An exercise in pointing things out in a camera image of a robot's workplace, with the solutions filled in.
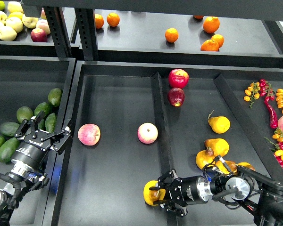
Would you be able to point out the green avocado round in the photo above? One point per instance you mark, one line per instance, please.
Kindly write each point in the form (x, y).
(24, 113)

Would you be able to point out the pink apple centre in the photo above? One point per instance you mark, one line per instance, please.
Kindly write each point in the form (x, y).
(147, 133)

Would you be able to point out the yellow pear left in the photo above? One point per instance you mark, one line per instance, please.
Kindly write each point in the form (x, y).
(204, 157)

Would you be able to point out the yellow pear right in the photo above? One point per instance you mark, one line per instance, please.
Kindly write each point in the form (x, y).
(246, 164)

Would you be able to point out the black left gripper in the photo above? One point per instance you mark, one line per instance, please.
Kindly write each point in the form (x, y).
(34, 147)

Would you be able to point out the pale yellow apple front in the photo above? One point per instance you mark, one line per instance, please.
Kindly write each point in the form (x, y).
(7, 33)

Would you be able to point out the black shelf post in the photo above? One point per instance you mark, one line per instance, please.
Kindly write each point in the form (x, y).
(58, 30)
(87, 29)

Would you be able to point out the pale yellow apple middle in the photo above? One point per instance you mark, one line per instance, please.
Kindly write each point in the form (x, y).
(15, 23)

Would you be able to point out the green avocado top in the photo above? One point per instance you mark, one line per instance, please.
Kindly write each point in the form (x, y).
(54, 97)

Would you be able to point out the green avocado narrow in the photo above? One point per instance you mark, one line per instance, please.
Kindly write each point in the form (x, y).
(50, 122)

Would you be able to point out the pink apple left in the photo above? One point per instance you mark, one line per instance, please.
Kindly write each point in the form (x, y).
(89, 134)

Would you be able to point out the yellow pear lower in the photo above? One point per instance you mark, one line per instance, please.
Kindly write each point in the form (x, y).
(231, 164)

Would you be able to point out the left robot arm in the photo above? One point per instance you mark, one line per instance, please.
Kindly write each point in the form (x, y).
(19, 181)

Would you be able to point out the pale yellow apple right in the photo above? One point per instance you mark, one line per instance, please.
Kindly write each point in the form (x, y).
(29, 22)

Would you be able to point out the red chili pepper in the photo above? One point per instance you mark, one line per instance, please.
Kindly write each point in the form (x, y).
(273, 120)

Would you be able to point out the dark red apple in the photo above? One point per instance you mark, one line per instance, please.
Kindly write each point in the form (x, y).
(176, 97)

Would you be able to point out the black shelf post right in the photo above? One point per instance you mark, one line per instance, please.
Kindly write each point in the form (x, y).
(87, 29)

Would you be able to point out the pink apple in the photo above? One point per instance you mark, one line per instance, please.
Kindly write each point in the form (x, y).
(147, 133)
(89, 134)

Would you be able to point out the black shelf post left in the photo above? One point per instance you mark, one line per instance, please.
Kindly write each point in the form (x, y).
(58, 30)

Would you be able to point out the yellow lemon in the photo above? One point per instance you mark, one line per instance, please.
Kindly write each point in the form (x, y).
(16, 14)

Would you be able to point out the mixed cherry tomato bunch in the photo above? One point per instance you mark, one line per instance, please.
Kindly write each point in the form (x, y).
(277, 145)

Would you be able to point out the dark green avocado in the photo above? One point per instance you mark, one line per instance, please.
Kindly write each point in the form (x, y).
(41, 125)

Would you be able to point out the black centre tray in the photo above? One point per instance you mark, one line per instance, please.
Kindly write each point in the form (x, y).
(103, 183)

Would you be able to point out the black upper left tray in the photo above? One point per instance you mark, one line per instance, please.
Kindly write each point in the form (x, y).
(24, 46)

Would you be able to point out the pink peach on shelf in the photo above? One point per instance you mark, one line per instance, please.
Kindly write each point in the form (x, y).
(43, 24)

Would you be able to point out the yellow pear upper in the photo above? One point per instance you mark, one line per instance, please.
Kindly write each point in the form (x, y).
(219, 124)

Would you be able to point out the yellow pear with brown spot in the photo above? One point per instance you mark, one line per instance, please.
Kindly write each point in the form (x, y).
(151, 196)

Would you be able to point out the dark avocado left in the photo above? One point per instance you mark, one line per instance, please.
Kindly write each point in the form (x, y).
(9, 128)

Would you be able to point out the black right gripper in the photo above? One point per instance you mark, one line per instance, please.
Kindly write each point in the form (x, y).
(182, 191)

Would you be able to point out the yellow pear middle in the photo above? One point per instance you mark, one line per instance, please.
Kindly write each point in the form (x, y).
(219, 146)

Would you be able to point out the red apple on shelf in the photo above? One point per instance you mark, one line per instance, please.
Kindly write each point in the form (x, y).
(38, 35)

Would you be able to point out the bright red apple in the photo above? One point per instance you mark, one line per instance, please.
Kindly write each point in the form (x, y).
(178, 78)

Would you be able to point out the green avocado small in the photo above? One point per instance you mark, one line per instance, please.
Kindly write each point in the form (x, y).
(45, 107)

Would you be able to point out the green avocado lower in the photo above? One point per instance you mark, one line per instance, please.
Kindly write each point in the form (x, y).
(8, 149)

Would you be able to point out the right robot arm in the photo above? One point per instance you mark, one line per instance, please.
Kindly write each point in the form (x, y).
(259, 195)

